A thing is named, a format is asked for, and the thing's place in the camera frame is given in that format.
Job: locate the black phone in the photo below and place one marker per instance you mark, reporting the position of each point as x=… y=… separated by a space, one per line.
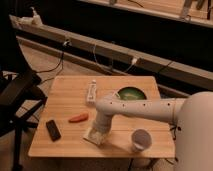
x=53 y=130

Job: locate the wooden table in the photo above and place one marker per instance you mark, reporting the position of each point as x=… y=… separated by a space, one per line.
x=67 y=98

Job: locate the green ceramic bowl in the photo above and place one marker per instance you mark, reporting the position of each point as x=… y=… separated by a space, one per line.
x=131 y=93

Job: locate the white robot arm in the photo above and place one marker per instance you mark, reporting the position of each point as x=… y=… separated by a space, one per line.
x=192 y=116

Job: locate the grey metal rail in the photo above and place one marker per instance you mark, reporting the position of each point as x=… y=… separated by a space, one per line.
x=171 y=69

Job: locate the white bottle on rail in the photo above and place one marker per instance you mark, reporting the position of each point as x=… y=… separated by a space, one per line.
x=36 y=18

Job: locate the orange carrot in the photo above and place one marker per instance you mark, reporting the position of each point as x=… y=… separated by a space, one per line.
x=79 y=118

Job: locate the white paper cup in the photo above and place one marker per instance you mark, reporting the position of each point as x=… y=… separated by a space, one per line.
x=141 y=140

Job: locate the white sponge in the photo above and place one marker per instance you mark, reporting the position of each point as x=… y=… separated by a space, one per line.
x=95 y=139

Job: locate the white tube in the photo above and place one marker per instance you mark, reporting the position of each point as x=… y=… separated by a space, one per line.
x=91 y=94

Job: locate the black chair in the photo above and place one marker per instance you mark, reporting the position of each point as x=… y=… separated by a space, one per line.
x=20 y=95

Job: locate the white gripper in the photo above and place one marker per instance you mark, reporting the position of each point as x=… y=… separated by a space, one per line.
x=102 y=124

